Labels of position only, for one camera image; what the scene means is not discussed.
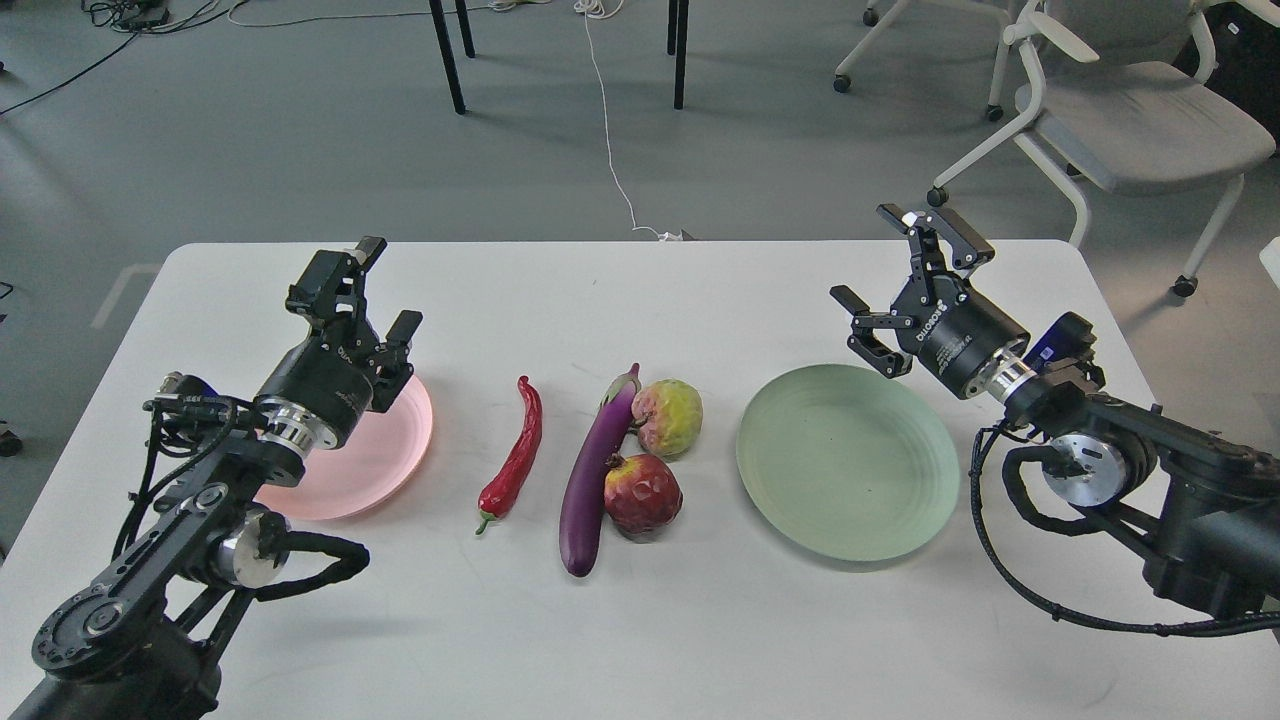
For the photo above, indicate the black table leg right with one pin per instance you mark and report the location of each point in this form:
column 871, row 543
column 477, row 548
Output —
column 677, row 37

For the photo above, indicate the green plate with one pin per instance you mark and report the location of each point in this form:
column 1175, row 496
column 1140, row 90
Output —
column 847, row 464

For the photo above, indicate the pink plate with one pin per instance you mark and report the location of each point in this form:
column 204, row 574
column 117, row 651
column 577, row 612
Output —
column 382, row 453

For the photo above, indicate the black table leg rear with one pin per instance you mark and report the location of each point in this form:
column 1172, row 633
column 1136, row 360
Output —
column 465, row 28

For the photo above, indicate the red chili pepper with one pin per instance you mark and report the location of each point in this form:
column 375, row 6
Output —
column 501, row 493

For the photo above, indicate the black table leg left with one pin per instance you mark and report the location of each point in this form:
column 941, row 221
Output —
column 443, row 41

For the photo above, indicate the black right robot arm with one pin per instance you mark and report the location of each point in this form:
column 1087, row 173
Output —
column 1199, row 511

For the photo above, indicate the red pomegranate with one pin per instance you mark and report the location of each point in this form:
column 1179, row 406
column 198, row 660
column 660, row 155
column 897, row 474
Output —
column 641, row 495

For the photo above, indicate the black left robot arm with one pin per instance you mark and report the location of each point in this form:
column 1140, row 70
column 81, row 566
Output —
column 144, row 639

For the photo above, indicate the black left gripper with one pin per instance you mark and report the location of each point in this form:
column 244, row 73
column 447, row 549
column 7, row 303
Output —
column 321, row 389

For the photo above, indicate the black table leg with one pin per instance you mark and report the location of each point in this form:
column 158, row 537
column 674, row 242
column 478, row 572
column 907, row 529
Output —
column 443, row 41
column 465, row 28
column 677, row 37

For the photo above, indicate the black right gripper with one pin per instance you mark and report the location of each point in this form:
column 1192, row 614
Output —
column 953, row 330

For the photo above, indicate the grey white office chair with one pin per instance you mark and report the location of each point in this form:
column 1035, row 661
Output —
column 1117, row 93

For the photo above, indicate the purple eggplant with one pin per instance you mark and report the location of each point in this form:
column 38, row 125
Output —
column 582, row 509

